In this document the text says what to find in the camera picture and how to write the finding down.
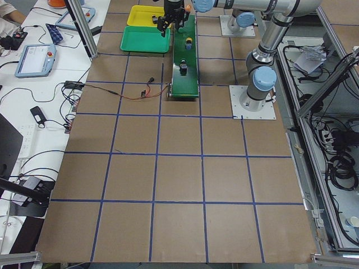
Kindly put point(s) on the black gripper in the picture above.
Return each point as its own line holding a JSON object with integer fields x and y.
{"x": 171, "y": 11}

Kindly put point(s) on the yellow button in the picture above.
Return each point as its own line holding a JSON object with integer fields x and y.
{"x": 154, "y": 19}
{"x": 188, "y": 43}

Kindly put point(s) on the plain orange cylinder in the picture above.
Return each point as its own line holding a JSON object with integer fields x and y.
{"x": 188, "y": 8}

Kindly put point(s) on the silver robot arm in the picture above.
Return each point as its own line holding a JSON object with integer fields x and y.
{"x": 283, "y": 14}
{"x": 243, "y": 18}

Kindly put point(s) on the green plastic tray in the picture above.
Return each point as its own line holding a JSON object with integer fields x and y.
{"x": 145, "y": 39}

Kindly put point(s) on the yellow plastic tray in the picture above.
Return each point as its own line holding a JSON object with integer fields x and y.
{"x": 140, "y": 15}

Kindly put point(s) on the green conveyor belt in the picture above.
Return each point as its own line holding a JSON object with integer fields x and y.
{"x": 185, "y": 86}

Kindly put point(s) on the black power adapter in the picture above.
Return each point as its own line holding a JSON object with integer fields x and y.
{"x": 75, "y": 85}

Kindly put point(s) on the blue checked cloth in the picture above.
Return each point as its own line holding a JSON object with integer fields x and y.
{"x": 55, "y": 35}

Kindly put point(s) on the near teach pendant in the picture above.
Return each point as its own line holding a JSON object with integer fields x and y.
{"x": 36, "y": 61}

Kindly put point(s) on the crumpled white paper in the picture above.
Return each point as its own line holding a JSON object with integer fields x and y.
{"x": 310, "y": 59}

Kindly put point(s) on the white power strip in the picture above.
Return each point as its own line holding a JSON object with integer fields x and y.
{"x": 28, "y": 132}

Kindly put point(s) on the paper cup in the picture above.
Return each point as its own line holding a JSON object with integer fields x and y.
{"x": 353, "y": 221}

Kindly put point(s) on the aluminium frame post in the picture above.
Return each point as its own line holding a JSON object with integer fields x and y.
{"x": 75, "y": 10}

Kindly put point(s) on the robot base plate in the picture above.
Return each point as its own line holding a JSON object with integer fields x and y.
{"x": 243, "y": 107}
{"x": 235, "y": 30}

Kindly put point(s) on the black camera stand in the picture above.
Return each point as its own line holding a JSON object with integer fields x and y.
{"x": 31, "y": 195}

